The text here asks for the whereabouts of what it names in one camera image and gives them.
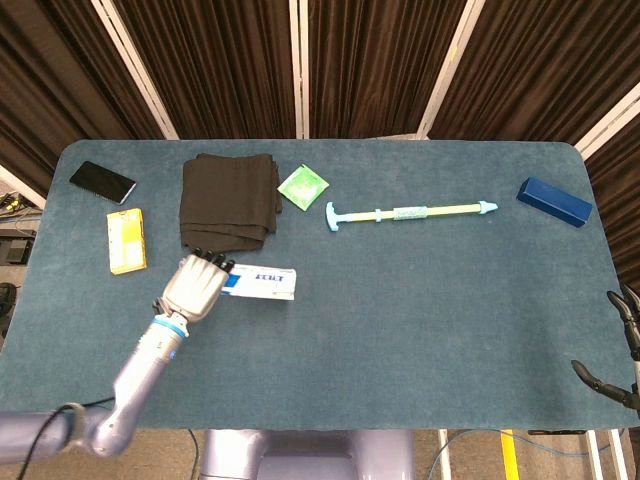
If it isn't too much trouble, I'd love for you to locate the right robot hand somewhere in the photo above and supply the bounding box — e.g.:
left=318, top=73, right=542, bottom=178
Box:
left=571, top=283, right=640, bottom=410

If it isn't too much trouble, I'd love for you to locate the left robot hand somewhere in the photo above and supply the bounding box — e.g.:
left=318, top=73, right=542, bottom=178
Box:
left=152, top=248, right=238, bottom=324

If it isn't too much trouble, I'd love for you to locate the white blue toothpaste box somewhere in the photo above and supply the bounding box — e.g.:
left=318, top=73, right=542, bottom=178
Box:
left=219, top=263, right=297, bottom=302

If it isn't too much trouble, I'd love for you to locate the yellow white small box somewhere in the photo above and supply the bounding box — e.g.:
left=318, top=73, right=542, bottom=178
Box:
left=106, top=208, right=148, bottom=276

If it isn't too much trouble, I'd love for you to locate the dark blue rectangular box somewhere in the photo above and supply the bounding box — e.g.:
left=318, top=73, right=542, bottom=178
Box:
left=515, top=176, right=594, bottom=230

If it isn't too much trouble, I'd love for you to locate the light blue hand pump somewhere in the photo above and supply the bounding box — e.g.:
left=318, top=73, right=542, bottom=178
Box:
left=325, top=199, right=499, bottom=233

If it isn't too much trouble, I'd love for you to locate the folded black cloth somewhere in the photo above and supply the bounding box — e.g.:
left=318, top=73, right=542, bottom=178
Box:
left=179, top=153, right=284, bottom=258

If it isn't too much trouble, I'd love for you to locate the black smartphone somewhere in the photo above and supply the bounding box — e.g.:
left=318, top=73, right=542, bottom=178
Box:
left=68, top=160, right=138, bottom=205

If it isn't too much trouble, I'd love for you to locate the green sachet packet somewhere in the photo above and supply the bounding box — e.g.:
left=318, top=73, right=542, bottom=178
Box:
left=276, top=164, right=330, bottom=212

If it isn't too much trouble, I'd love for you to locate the black equipment on floor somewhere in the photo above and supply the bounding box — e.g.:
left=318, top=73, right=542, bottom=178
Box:
left=0, top=227, right=37, bottom=266

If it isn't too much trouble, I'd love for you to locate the blue table mat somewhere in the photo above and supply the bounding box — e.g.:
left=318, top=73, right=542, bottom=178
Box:
left=0, top=138, right=640, bottom=431

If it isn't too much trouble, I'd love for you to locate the grey robot torso base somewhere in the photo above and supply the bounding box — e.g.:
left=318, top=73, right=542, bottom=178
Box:
left=198, top=428, right=416, bottom=480

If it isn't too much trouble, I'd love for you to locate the dark brown curtain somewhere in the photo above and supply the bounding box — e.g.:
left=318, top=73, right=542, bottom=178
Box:
left=0, top=0, right=640, bottom=321

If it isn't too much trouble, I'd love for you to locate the blue cable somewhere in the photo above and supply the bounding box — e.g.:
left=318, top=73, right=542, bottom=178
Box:
left=430, top=429, right=594, bottom=480

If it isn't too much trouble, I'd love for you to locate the black cable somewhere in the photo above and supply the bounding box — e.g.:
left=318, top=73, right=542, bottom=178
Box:
left=17, top=397, right=116, bottom=480

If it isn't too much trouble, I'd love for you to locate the white folding screen frame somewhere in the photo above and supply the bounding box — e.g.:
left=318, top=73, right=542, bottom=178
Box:
left=0, top=0, right=640, bottom=211

